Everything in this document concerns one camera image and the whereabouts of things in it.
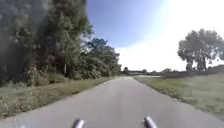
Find distant low tree line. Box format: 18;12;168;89
121;64;224;79

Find open grass field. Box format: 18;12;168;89
133;73;224;116

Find dense wood of trees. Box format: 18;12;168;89
0;0;123;88

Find large round tree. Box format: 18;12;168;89
177;28;224;72

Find grass verge beside wood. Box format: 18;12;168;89
0;76;116;120

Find grey asphalt road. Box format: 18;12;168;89
0;76;224;128

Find robot's own part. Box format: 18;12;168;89
73;118;86;128
143;115;158;128

